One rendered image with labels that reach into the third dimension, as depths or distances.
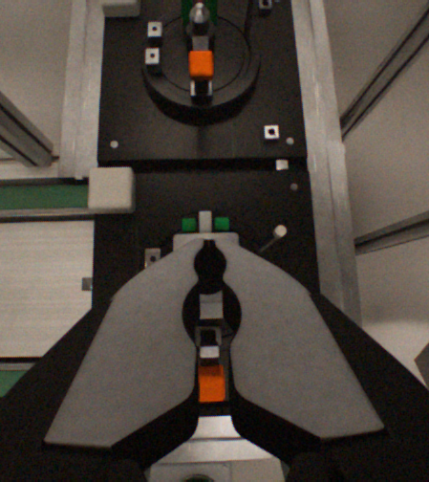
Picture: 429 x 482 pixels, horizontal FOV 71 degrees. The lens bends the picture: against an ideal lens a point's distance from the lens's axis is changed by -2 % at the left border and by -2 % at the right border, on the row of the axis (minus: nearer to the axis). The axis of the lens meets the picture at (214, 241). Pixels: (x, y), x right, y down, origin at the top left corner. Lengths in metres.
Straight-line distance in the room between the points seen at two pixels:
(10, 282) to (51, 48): 0.39
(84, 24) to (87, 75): 0.08
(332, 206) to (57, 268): 0.34
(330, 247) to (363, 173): 0.19
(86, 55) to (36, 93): 0.15
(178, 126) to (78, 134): 0.12
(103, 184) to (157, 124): 0.10
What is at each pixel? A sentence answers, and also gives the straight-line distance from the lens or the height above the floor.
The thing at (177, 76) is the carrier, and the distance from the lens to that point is 0.39.
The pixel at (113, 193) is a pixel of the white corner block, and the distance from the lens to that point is 0.33.
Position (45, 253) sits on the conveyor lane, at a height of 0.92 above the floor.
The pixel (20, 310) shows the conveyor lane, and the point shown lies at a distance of 0.44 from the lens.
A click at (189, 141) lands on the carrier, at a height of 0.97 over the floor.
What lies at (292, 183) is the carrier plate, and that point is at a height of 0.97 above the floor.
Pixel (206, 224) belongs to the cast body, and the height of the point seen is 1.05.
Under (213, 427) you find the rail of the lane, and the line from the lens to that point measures 0.36.
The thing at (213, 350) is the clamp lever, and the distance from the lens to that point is 0.23.
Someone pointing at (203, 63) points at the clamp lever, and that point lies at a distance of 0.29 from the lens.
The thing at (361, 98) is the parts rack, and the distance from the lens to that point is 0.43.
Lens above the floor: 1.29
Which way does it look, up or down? 80 degrees down
